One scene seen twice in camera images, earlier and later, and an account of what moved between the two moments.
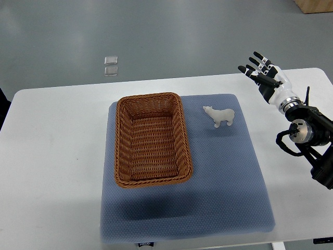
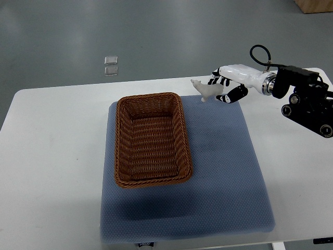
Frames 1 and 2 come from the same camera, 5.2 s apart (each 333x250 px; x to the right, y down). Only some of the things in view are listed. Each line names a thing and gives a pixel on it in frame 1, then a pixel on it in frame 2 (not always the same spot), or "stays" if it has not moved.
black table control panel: [324, 240] stays
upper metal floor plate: [111, 60] stays
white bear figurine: [219, 115] → [207, 90]
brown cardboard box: [315, 6] stays
